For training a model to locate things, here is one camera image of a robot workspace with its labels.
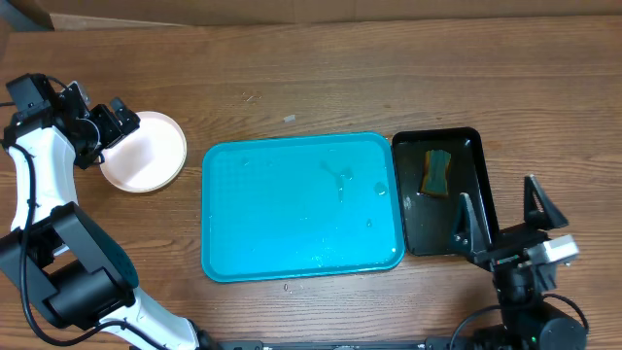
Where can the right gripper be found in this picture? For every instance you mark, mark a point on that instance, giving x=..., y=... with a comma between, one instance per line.
x=468, y=237

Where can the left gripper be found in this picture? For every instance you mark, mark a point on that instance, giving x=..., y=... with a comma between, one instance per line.
x=107, y=118

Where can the white plate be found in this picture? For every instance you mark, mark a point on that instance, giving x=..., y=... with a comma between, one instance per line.
x=149, y=158

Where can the yellow green sponge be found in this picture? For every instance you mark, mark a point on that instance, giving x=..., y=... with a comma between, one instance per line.
x=436, y=167

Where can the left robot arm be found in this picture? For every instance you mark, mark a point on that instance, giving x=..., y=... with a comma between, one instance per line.
x=74, y=279

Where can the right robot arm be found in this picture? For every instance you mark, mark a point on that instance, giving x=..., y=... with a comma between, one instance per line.
x=523, y=262

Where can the black water tray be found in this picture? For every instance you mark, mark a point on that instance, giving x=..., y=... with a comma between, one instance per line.
x=427, y=220

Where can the blue plastic tray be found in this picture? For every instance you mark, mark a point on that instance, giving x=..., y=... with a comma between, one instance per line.
x=299, y=207

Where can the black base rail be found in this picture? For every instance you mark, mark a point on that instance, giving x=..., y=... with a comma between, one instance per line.
x=430, y=343

